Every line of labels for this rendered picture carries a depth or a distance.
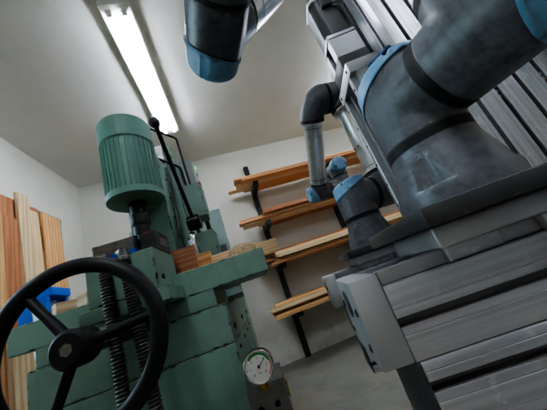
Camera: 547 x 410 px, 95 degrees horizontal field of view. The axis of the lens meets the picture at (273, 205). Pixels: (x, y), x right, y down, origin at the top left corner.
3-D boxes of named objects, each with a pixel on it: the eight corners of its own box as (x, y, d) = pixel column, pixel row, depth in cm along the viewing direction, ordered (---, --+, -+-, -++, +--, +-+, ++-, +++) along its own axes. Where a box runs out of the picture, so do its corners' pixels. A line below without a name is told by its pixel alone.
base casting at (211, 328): (24, 422, 51) (24, 372, 54) (146, 355, 105) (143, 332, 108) (237, 341, 57) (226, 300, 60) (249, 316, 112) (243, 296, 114)
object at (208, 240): (196, 265, 93) (190, 234, 97) (201, 267, 100) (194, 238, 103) (221, 257, 94) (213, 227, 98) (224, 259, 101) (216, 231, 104)
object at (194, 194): (187, 220, 100) (179, 186, 105) (193, 225, 109) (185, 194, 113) (207, 213, 102) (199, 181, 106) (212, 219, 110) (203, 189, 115)
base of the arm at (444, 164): (480, 197, 41) (448, 146, 44) (573, 155, 27) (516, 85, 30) (392, 228, 42) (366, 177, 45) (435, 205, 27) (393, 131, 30)
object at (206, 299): (35, 369, 54) (35, 349, 55) (96, 348, 74) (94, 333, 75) (216, 304, 60) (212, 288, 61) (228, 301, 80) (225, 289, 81)
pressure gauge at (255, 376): (251, 401, 48) (238, 355, 51) (251, 394, 52) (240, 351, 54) (282, 388, 49) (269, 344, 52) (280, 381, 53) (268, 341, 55)
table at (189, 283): (-46, 372, 45) (-44, 338, 47) (73, 341, 74) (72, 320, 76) (271, 264, 54) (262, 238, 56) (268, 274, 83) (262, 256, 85)
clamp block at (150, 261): (85, 311, 50) (81, 268, 52) (121, 307, 62) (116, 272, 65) (161, 286, 52) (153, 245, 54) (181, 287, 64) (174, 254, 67)
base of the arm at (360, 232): (389, 238, 88) (377, 212, 91) (404, 231, 74) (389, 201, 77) (348, 253, 89) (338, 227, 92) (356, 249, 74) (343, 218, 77)
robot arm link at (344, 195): (339, 225, 89) (325, 191, 93) (372, 215, 91) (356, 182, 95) (352, 215, 77) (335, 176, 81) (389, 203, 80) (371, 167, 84)
